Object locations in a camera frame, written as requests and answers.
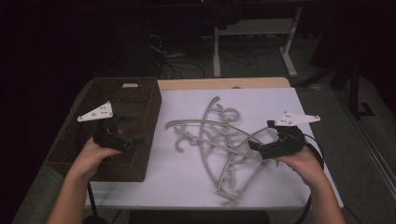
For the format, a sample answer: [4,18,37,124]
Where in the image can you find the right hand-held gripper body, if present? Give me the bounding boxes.
[259,110,321,161]

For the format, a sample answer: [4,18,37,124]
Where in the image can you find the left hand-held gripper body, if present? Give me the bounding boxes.
[77,101,135,153]

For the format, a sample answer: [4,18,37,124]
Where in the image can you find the brown woven basket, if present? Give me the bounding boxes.
[45,77,163,183]

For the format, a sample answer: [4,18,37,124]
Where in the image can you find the person's left hand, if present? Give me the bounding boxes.
[72,136,122,180]

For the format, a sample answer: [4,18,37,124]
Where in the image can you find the person's right hand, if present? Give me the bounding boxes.
[275,142,327,188]

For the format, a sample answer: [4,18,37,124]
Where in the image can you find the white table sheet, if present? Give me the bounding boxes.
[85,87,345,210]

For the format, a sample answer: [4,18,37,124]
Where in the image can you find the black metal stand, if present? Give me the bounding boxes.
[294,57,376,121]

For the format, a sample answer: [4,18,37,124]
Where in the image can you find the dark cloth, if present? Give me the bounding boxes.
[204,0,245,31]

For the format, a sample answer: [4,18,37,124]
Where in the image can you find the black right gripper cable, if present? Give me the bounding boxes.
[293,133,326,224]

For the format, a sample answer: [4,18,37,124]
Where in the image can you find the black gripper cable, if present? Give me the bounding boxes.
[293,133,326,224]
[87,181,100,219]

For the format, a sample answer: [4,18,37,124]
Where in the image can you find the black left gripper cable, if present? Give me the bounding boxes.
[87,181,100,219]

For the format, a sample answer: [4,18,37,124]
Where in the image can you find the tangle of floor cables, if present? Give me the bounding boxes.
[145,29,283,80]

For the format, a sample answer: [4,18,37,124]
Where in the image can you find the white desk frame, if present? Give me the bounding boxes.
[212,6,304,78]

